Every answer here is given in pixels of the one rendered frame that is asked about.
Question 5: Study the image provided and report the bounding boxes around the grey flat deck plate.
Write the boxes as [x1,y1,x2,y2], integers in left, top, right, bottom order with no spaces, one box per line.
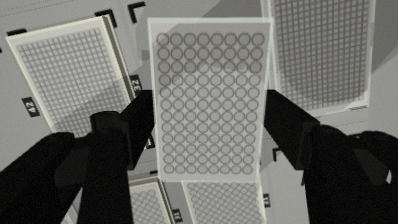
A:
[0,0,398,224]

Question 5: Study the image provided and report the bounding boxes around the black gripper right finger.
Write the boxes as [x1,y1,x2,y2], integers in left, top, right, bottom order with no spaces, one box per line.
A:
[264,89,398,224]

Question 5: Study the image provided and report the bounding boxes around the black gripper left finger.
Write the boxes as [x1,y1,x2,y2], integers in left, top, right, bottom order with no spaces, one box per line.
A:
[0,90,155,224]

